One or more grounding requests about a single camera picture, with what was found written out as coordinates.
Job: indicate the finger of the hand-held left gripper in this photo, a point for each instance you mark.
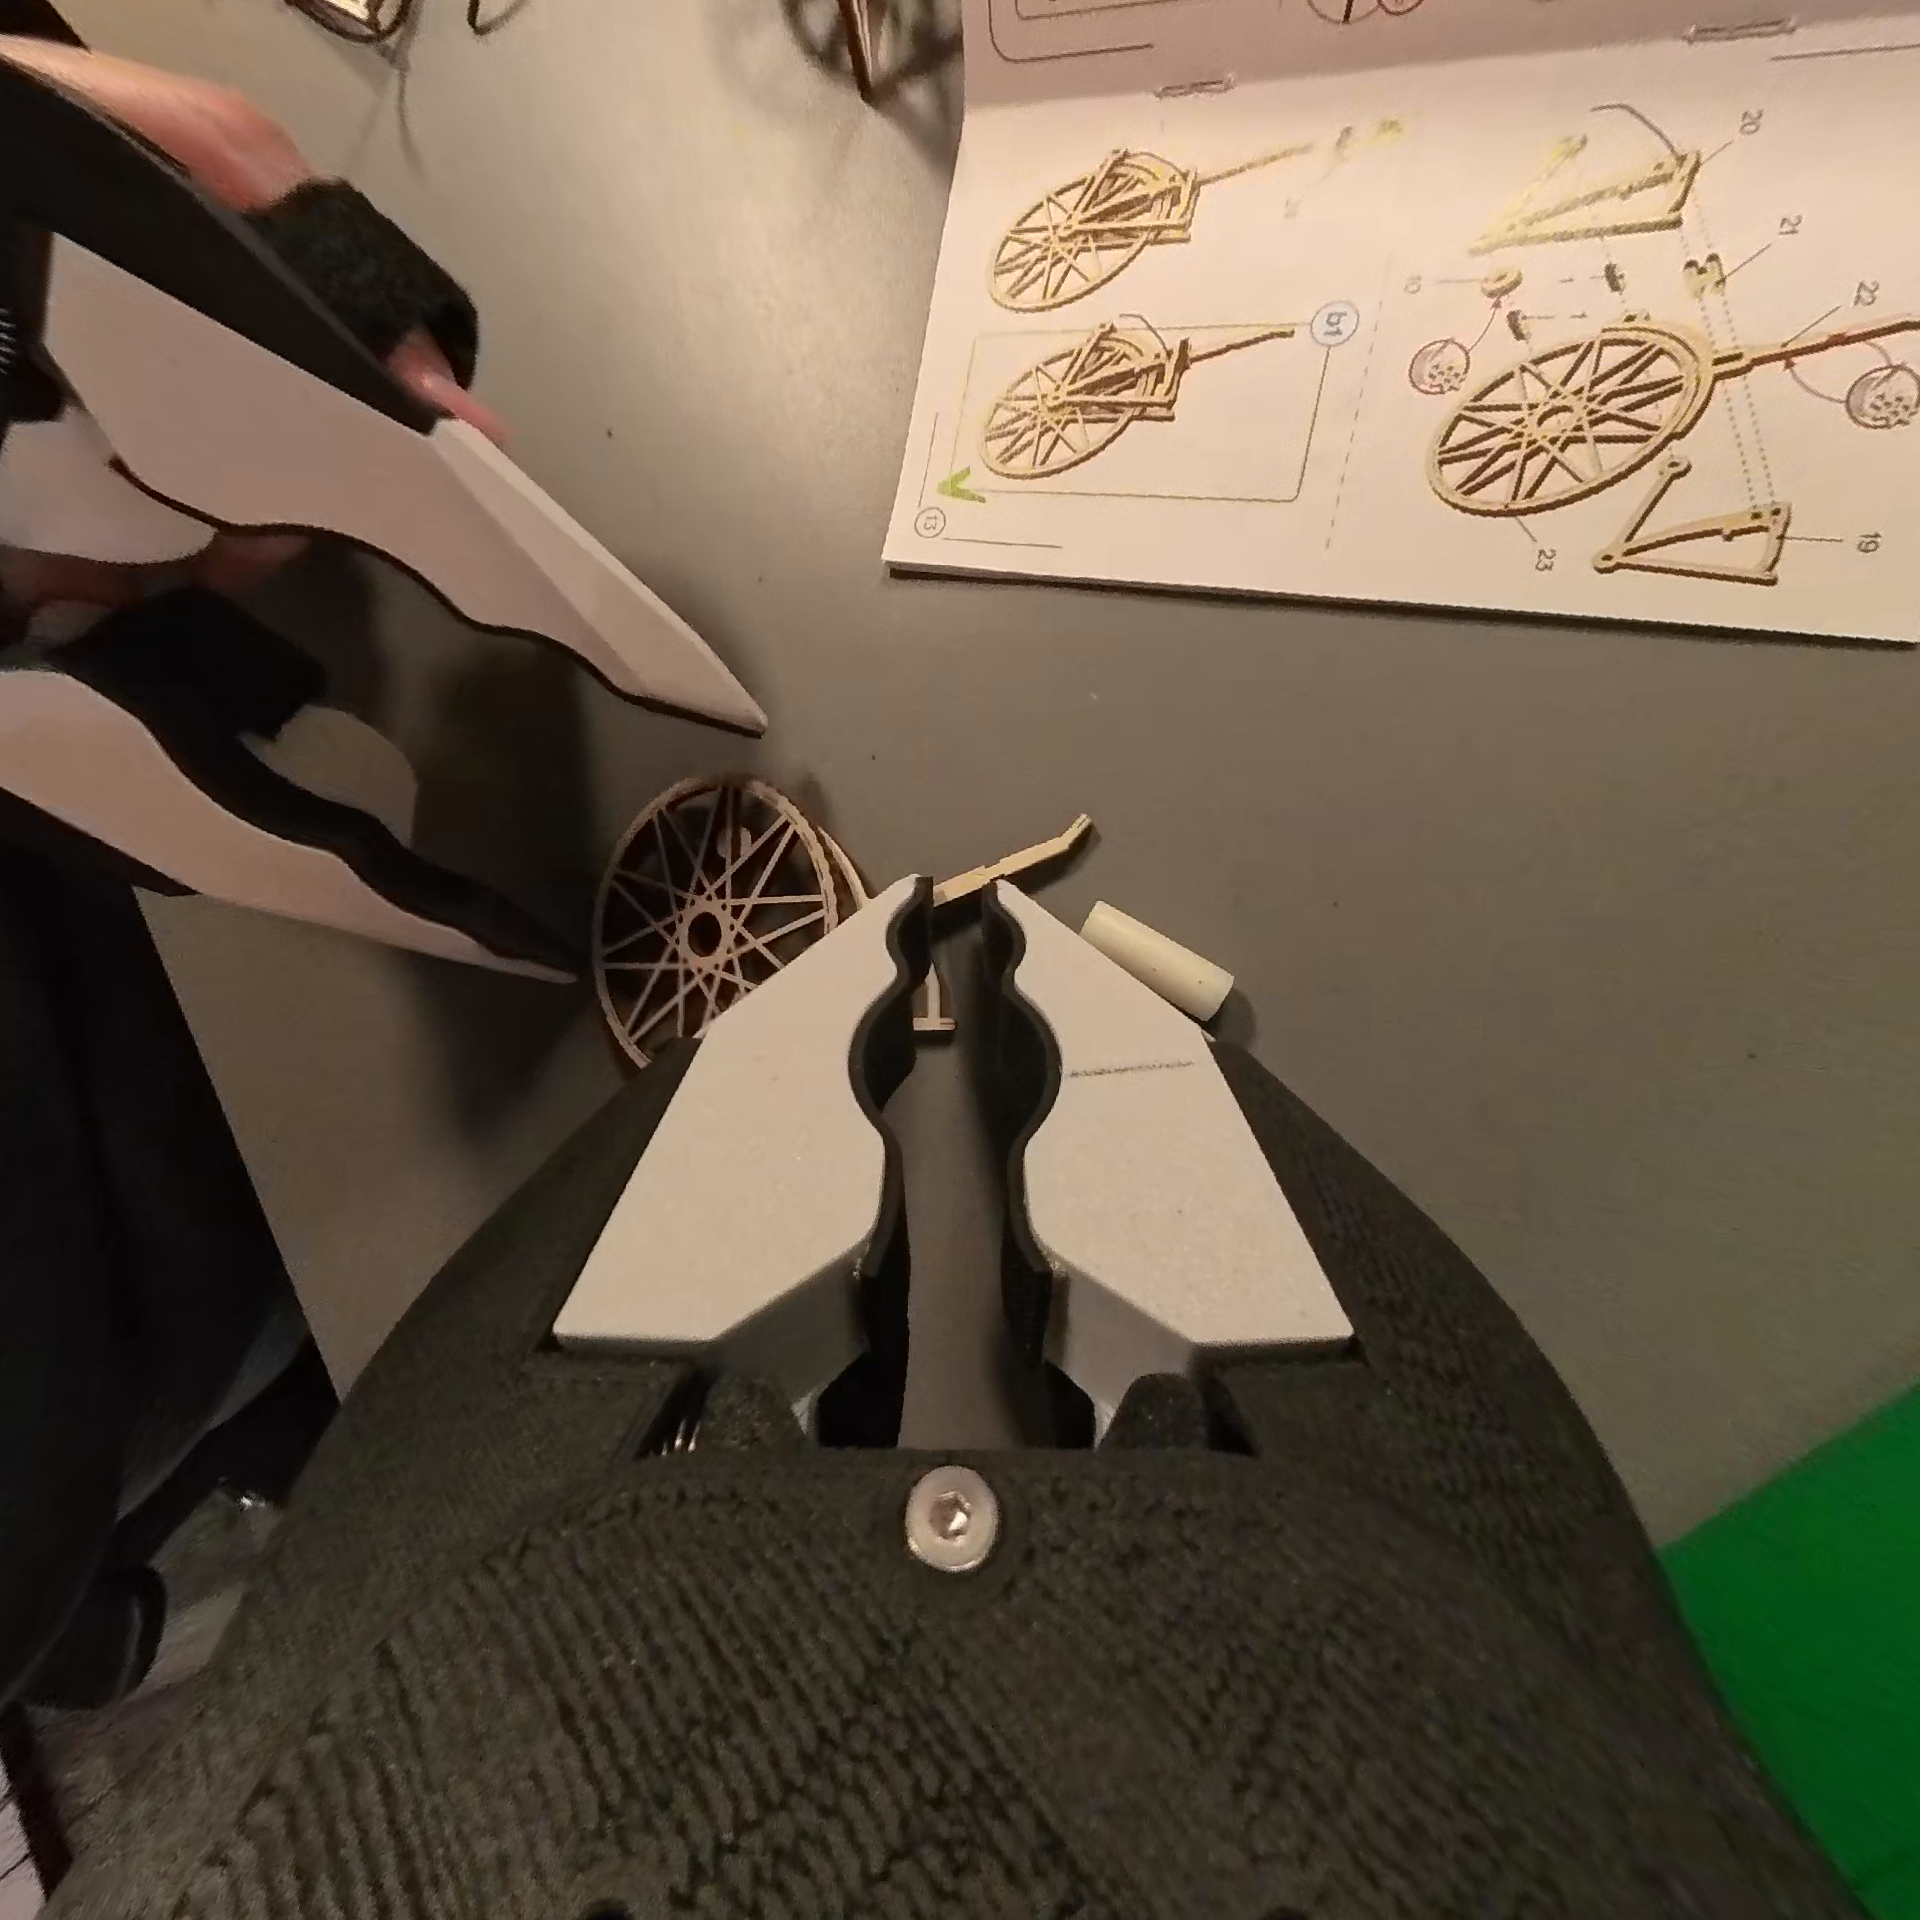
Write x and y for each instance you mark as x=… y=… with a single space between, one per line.
x=300 y=438
x=90 y=778

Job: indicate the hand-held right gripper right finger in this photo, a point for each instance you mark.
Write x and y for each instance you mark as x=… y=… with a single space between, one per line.
x=1183 y=1203

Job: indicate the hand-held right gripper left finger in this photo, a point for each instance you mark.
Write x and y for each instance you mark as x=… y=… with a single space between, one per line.
x=720 y=1184

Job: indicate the wooden spoked wheel assembly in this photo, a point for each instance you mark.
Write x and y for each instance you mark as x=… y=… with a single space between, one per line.
x=1017 y=865

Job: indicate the small wooden model part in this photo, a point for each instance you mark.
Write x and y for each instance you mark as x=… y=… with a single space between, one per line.
x=343 y=17

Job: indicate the wooden wheeled model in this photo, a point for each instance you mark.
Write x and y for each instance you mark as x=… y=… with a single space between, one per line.
x=863 y=52

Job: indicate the person's left hand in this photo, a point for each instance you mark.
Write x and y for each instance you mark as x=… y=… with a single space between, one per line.
x=151 y=110

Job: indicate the white wax stick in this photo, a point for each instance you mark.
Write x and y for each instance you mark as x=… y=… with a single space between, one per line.
x=1157 y=963

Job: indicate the person's dark clothing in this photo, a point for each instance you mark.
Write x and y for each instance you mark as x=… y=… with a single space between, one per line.
x=118 y=1203

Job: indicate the green mat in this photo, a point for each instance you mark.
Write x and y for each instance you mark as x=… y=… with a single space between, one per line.
x=1800 y=1647

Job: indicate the paper instruction booklet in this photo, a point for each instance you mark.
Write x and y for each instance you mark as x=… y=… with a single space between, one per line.
x=1353 y=449

